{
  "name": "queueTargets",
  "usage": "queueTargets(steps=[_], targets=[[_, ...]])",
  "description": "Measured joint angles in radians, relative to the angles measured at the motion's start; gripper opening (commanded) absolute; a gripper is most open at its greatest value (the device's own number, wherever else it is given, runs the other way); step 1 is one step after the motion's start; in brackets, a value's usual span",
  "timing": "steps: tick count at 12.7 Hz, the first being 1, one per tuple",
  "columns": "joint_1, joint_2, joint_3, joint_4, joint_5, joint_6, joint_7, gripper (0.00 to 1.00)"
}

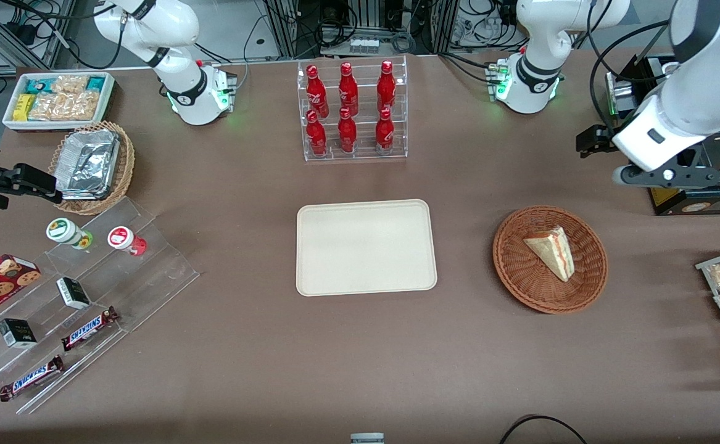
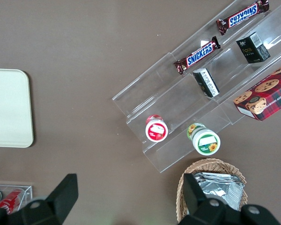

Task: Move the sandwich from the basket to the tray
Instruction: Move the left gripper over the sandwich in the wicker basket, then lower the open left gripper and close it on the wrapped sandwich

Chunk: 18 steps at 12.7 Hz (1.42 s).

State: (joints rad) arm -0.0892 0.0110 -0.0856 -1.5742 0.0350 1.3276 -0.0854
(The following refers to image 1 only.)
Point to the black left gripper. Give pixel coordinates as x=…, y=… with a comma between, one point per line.
x=600, y=139

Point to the triangle sandwich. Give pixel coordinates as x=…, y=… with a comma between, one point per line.
x=554, y=253

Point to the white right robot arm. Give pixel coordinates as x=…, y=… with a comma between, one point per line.
x=196, y=102

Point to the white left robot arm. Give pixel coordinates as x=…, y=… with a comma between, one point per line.
x=693, y=105

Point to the light tan wicker basket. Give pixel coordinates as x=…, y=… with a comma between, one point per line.
x=126, y=160

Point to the brown round wicker basket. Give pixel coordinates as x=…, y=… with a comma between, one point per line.
x=520, y=271

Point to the beige rectangular tray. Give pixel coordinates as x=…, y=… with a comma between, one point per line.
x=366, y=246

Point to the stack of foil trays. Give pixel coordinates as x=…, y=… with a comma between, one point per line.
x=88, y=163

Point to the green lid yogurt cup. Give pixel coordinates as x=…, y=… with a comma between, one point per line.
x=63, y=230

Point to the yellow snack packet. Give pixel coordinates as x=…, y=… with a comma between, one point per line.
x=23, y=107

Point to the clear rice cracker bag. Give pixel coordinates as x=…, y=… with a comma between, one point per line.
x=70, y=84
x=63, y=106

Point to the red lid yogurt cup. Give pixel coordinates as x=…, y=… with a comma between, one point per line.
x=122, y=238

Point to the teal snack packet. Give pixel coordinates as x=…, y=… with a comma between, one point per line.
x=96, y=83
x=40, y=85

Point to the white snack bin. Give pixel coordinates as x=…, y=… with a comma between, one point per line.
x=110, y=102

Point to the small black carton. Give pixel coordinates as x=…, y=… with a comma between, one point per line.
x=73, y=293
x=16, y=333

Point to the clear acrylic stepped shelf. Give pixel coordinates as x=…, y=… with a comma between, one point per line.
x=150, y=271

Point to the Snickers chocolate bar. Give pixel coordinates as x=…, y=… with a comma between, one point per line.
x=31, y=378
x=89, y=328

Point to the red cola bottle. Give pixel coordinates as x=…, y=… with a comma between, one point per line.
x=348, y=89
x=347, y=134
x=316, y=92
x=386, y=86
x=384, y=132
x=316, y=137

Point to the clear acrylic bottle rack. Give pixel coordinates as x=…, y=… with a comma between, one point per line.
x=363, y=154

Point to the white power strip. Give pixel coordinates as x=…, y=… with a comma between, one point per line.
x=364, y=45

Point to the small grey device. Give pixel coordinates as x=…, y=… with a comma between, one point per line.
x=367, y=438

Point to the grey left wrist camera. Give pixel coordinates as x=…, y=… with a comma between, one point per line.
x=656, y=177

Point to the aluminium frame rack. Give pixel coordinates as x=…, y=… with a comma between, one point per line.
x=292, y=28

